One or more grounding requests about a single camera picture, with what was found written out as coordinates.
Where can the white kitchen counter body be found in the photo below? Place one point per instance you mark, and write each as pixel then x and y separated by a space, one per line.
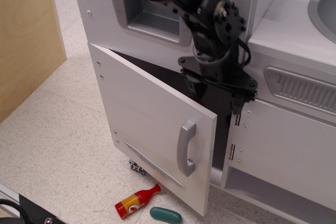
pixel 286 39

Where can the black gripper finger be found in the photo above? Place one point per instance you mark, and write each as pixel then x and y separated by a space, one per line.
pixel 194 83
pixel 237 102

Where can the grey toy sink basin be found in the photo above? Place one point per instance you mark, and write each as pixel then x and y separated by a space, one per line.
pixel 322 15

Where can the red toy sauce bottle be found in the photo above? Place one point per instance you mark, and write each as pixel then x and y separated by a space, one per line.
pixel 135 201

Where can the aluminium extrusion rail under fridge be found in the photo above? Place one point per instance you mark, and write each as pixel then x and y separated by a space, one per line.
pixel 135 167

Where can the brass hinge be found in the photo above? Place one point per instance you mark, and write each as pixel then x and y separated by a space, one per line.
pixel 237 120
pixel 231 152

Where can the plywood board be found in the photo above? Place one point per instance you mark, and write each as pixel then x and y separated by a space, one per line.
pixel 31 49

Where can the lower brass hinge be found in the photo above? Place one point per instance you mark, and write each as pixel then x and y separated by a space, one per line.
pixel 231 152

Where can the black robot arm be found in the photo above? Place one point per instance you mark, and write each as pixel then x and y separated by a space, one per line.
pixel 216 27

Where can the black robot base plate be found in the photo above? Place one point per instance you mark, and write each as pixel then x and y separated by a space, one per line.
pixel 29 212

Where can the green toy pickle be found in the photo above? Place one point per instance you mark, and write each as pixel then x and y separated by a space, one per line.
pixel 166 215

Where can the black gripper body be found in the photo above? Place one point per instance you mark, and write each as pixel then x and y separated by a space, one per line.
pixel 223 74

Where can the upper brass hinge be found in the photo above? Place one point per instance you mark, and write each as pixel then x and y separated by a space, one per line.
pixel 237 120

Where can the aluminium rail at corner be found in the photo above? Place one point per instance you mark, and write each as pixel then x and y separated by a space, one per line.
pixel 9 194

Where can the silver fridge door handle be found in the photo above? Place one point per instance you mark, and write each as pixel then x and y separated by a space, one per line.
pixel 187 132

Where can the white cabinet door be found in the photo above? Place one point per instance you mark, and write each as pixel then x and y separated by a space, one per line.
pixel 286 149

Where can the silver vent panel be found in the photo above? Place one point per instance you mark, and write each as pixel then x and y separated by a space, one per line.
pixel 300 89

